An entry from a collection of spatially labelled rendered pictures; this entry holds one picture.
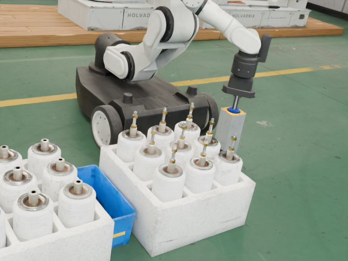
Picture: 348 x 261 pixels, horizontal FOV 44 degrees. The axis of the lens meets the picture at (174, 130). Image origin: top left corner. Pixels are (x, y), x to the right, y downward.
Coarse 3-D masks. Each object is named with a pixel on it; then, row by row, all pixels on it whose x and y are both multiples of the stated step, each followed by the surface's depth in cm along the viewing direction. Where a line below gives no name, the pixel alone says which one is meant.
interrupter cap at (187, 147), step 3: (171, 141) 146; (174, 141) 147; (177, 141) 147; (171, 144) 144; (177, 144) 145; (186, 144) 146; (189, 144) 146; (171, 147) 142; (177, 147) 144; (186, 147) 144; (189, 147) 145; (180, 150) 141; (183, 150) 142; (186, 150) 142; (189, 150) 143
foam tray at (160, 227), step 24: (120, 168) 140; (120, 192) 143; (144, 192) 130; (216, 192) 136; (240, 192) 142; (144, 216) 131; (168, 216) 127; (192, 216) 133; (216, 216) 141; (240, 216) 149; (144, 240) 133; (168, 240) 132; (192, 240) 139
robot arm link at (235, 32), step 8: (232, 24) 146; (240, 24) 146; (224, 32) 149; (232, 32) 146; (240, 32) 145; (248, 32) 145; (232, 40) 147; (240, 40) 146; (248, 40) 146; (256, 40) 146; (240, 48) 148; (248, 48) 147; (256, 48) 147
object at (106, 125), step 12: (96, 108) 180; (108, 108) 176; (96, 120) 184; (108, 120) 173; (120, 120) 174; (96, 132) 186; (108, 132) 177; (120, 132) 174; (96, 144) 185; (108, 144) 176
